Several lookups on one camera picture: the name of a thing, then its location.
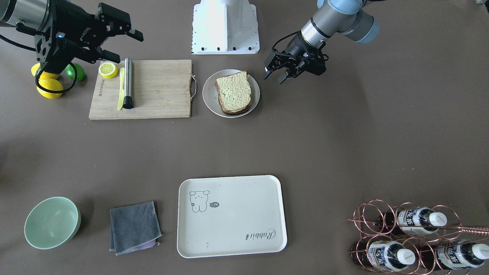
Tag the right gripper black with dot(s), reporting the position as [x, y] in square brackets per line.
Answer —
[76, 21]

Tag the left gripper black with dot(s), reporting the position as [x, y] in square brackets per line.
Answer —
[295, 47]

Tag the bread slice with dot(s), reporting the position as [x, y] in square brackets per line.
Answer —
[237, 112]
[234, 91]

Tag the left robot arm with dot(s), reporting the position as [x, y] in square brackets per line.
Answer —
[345, 17]

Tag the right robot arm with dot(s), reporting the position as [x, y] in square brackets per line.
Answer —
[27, 16]

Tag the cream rabbit tray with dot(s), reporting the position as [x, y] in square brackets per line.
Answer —
[232, 215]

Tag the yellow plastic knife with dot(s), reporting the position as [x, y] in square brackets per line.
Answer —
[121, 89]

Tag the half lemon slice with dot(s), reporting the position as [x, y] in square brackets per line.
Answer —
[108, 70]

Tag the steel cylinder muddler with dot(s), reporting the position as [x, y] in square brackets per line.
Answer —
[127, 94]

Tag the wooden cutting board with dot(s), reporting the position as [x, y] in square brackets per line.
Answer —
[160, 89]

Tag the green lime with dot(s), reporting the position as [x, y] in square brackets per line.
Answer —
[77, 70]

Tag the white round plate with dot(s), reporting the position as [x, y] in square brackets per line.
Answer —
[210, 93]

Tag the yellow lemon lower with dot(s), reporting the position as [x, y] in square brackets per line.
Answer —
[51, 84]

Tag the grey folded cloth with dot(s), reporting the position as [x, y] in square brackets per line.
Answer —
[133, 228]

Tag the green ceramic bowl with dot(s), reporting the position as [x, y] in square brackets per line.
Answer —
[52, 222]

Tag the tea bottle upper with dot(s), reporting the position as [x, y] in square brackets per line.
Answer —
[419, 221]

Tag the tea bottle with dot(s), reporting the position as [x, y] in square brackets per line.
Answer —
[419, 221]
[378, 255]
[454, 255]

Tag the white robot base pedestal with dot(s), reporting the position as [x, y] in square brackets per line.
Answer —
[225, 27]

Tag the copper wire bottle rack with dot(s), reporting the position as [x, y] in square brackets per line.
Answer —
[366, 215]

